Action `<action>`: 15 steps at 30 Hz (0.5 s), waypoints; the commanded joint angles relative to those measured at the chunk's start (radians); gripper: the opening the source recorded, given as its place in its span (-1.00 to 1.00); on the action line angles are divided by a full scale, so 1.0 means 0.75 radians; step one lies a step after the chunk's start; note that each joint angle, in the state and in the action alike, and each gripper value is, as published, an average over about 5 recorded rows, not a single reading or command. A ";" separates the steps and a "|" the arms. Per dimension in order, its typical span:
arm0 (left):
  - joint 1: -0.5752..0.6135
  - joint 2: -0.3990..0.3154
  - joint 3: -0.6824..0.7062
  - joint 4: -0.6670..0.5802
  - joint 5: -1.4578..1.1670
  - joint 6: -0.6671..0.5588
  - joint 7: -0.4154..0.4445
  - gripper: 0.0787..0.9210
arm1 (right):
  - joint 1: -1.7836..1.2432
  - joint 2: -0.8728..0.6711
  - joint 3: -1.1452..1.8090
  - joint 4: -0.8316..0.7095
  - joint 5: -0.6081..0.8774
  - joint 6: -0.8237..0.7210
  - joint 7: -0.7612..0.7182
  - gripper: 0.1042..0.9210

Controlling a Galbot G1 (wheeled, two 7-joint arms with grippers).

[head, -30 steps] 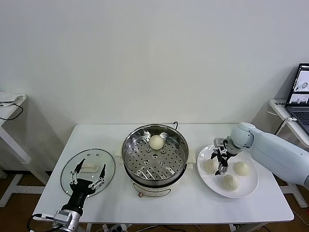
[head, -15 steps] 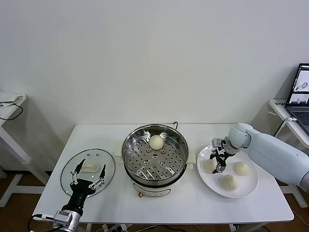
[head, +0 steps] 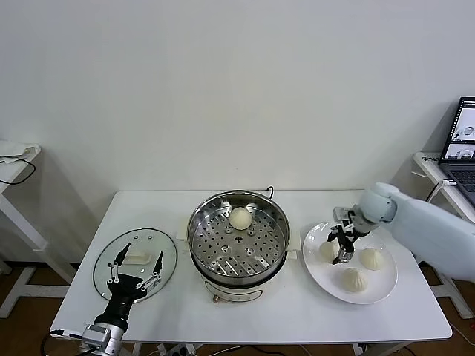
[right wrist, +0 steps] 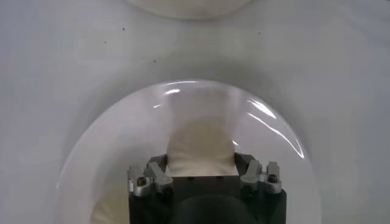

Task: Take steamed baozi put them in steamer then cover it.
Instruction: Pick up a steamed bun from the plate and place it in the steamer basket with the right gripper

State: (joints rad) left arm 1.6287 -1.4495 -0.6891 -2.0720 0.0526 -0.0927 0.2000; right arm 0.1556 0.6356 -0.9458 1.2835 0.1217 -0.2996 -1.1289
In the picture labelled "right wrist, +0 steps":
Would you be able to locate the white steamed baozi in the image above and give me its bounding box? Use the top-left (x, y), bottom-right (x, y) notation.
top-left (166, 117), bottom-right (240, 177)

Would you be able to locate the white round plate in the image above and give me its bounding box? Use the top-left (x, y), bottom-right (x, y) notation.
top-left (56, 79), bottom-right (323, 224)

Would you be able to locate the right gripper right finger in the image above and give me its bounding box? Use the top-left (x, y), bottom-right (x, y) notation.
top-left (234, 153), bottom-right (283, 195)

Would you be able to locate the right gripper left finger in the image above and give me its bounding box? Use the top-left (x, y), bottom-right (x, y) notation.
top-left (127, 154), bottom-right (174, 197)

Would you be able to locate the steel steamer pot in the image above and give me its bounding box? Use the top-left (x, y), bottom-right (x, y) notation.
top-left (124, 0), bottom-right (255, 21)

